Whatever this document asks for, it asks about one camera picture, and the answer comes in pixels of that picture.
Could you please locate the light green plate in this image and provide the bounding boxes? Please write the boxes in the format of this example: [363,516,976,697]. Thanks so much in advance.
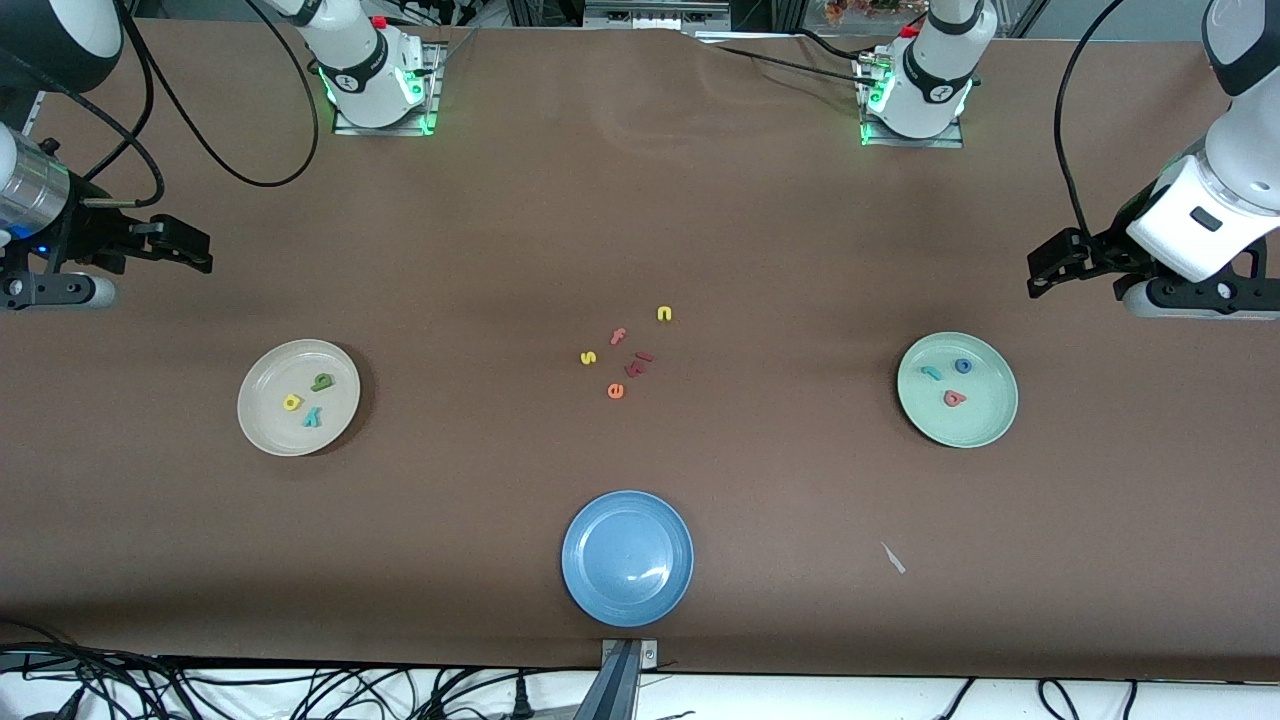
[896,331,1020,449]

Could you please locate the beige brown plate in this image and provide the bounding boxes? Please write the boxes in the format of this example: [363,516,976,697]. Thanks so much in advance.
[237,339,362,458]

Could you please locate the orange dried flowers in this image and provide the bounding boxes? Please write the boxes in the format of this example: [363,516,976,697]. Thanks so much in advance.
[825,0,929,26]

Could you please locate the brown table cover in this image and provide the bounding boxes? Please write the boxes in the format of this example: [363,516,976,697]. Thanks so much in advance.
[0,18,1280,683]

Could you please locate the grey power strip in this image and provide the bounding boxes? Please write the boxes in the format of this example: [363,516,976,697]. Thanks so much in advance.
[585,0,731,31]

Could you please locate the blue plate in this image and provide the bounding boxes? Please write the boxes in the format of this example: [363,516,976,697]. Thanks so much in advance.
[561,489,695,629]

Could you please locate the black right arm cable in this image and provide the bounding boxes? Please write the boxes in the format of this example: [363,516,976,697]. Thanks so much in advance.
[20,0,321,209]

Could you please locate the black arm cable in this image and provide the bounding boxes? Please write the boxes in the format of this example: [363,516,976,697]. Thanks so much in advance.
[1055,0,1129,241]
[20,0,321,209]

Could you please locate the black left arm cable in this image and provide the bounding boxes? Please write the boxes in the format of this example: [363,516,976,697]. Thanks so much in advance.
[1055,0,1129,241]

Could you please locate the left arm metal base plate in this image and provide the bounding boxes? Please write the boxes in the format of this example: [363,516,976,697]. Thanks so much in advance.
[855,50,966,149]

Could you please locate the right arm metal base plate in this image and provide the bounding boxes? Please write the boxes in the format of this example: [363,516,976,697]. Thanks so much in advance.
[333,40,443,137]

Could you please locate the black cable on table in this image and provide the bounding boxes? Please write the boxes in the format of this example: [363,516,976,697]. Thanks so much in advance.
[712,30,886,91]

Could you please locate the tangled black cables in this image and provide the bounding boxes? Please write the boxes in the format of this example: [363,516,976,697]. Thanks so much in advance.
[0,620,591,720]

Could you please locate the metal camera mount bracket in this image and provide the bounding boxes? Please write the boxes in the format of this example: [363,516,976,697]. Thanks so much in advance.
[572,638,661,720]

